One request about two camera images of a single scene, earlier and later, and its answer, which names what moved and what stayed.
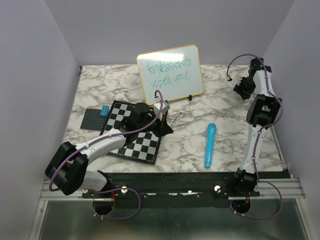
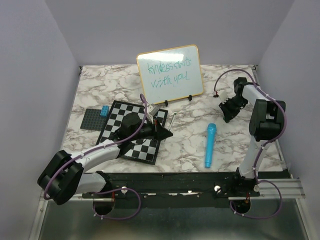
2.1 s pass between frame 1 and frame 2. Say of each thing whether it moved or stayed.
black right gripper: moved
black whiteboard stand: stayed
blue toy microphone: stayed
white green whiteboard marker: moved
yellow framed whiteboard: stayed
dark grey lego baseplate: stayed
